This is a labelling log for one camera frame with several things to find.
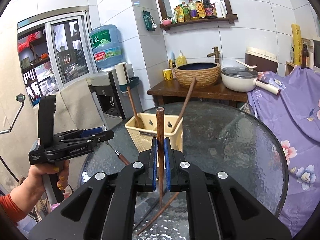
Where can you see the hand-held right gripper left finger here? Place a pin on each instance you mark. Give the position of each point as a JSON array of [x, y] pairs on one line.
[[155, 170]]

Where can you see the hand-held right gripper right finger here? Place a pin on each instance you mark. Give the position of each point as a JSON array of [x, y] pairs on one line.
[[167, 170]]

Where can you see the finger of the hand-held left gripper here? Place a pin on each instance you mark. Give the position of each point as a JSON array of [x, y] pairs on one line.
[[91, 131], [102, 137]]

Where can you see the cream plastic utensil holder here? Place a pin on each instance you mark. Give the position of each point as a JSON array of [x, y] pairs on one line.
[[176, 140]]

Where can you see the person's left forearm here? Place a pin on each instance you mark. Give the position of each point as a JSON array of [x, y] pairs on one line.
[[10, 205]]

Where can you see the person's left hand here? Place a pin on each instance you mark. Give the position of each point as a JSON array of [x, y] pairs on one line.
[[37, 180]]

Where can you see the beige cloth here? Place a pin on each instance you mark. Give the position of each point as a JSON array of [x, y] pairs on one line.
[[75, 112]]

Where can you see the black stand with green knob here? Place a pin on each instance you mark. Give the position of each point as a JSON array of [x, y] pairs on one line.
[[20, 97]]

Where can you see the grey water dispenser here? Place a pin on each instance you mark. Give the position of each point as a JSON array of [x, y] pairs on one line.
[[105, 92]]

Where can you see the dark wooden display shelf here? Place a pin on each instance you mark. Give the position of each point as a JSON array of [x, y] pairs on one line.
[[30, 75]]

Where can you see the aluminium sliding window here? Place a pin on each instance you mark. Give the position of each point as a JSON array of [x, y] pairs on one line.
[[51, 62]]

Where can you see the orange teapot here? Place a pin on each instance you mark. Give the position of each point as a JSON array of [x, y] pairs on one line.
[[44, 55]]

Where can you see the red paper decoration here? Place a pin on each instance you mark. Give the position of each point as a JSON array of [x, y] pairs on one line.
[[25, 42]]

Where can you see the dark wooden side table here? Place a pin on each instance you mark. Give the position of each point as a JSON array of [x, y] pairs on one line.
[[200, 92]]

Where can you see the blue water jug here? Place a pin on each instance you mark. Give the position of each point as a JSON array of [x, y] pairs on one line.
[[105, 47]]

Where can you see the yellow mug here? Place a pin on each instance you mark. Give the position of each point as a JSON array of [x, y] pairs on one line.
[[167, 75]]

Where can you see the woven pattern basin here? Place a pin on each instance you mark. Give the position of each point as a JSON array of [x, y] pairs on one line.
[[207, 77]]

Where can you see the yellow dish soap bottle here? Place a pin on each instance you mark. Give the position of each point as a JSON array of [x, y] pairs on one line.
[[181, 60]]

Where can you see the white pot with glass lid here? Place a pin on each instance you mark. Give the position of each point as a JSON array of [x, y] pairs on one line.
[[237, 82]]

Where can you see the green hanging packet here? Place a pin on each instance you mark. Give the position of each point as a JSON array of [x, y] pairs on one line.
[[148, 21]]

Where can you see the bronze faucet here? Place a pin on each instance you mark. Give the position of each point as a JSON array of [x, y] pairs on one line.
[[216, 55]]

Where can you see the white rice paddle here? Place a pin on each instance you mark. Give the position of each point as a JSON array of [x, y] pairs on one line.
[[243, 63]]

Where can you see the purple floral cloth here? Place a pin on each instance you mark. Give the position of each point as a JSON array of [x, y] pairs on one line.
[[295, 120]]

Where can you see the yellow green packet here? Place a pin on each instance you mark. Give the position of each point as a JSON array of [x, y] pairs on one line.
[[178, 15]]

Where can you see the brown white rice cooker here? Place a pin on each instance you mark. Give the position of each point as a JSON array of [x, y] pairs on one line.
[[265, 60]]

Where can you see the green yellow bottle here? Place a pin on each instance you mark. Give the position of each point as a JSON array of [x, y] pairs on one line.
[[185, 13]]

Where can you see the wooden framed mirror shelf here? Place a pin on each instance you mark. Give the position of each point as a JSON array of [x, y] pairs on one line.
[[197, 21]]

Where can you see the purple label bottle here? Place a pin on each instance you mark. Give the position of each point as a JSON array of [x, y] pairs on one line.
[[193, 11]]

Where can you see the small wooden box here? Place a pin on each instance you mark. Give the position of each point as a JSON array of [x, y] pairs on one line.
[[288, 70]]

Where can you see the yellow oil bottle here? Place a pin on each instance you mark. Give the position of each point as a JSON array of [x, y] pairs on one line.
[[200, 10]]

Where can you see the white plastic bottle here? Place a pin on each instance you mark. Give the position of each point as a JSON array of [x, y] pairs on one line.
[[223, 10], [218, 10]]

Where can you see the dark soy sauce bottle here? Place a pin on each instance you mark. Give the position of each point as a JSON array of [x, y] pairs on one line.
[[209, 7]]

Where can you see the small clear bottle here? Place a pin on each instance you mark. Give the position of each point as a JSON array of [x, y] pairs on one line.
[[292, 53]]

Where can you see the brown glass bottle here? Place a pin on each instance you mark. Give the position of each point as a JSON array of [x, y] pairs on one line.
[[305, 57]]

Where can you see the teal wall holder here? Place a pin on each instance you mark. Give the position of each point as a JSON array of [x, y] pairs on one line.
[[132, 83]]

